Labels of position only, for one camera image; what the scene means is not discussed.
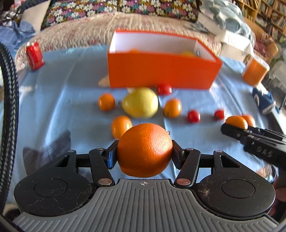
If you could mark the wooden bookshelf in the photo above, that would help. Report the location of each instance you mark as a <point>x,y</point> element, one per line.
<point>268,15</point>

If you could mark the grey spotted duvet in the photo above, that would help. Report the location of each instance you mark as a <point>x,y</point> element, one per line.
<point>228,20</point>

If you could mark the orange cardboard box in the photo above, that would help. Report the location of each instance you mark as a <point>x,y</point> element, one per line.
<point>160,69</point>

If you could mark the person's right hand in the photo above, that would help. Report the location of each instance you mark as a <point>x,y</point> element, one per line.
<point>268,175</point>

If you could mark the medium orange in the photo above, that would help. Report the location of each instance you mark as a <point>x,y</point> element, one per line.
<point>250,120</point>

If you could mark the red soda can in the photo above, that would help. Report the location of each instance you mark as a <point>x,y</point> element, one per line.
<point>34,57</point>

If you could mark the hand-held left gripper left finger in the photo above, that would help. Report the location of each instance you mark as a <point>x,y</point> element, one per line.
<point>111,161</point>

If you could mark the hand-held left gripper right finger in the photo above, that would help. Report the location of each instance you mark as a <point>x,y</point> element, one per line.
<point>176,160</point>

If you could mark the beige quilted bedspread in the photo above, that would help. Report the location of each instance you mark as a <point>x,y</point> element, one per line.
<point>89,29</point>

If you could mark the orange cup white rim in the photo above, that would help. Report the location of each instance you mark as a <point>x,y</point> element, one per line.
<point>254,72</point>

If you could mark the white pillow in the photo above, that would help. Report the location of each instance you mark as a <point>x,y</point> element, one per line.
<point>36,13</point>

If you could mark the wicker chair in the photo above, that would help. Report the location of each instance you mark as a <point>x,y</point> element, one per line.
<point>263,42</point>

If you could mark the cherry tomato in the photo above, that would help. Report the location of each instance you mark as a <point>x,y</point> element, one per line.
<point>193,116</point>
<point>219,115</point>
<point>164,89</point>

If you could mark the large orange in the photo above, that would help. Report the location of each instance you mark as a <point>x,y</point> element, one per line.
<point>145,150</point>

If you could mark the light blue tablecloth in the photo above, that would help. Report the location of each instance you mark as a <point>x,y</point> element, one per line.
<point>67,89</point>

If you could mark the blue checked sheet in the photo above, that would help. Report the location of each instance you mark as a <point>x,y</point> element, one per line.
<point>15,35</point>

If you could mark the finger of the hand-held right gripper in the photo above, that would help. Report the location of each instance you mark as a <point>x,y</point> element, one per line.
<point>268,131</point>
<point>233,133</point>

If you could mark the floral pillow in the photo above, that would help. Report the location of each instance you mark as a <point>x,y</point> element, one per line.
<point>78,11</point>
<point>156,7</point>

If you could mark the patterned clothes pile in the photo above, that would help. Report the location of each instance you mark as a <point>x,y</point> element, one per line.
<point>10,17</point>

